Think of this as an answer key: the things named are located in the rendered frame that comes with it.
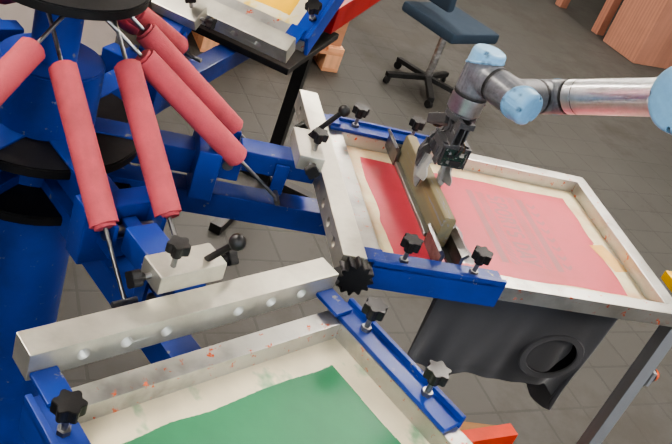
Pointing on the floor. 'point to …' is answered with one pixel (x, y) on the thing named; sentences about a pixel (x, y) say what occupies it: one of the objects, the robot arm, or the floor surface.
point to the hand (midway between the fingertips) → (426, 181)
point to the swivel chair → (439, 6)
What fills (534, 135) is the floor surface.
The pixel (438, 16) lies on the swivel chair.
